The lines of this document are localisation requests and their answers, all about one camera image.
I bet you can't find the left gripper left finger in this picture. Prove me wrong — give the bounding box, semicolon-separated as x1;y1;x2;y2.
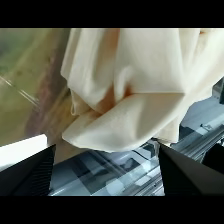
0;143;57;197

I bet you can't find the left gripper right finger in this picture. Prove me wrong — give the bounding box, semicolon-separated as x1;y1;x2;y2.
158;142;224;197

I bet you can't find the cream shirt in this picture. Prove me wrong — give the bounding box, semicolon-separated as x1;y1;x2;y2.
59;27;224;154

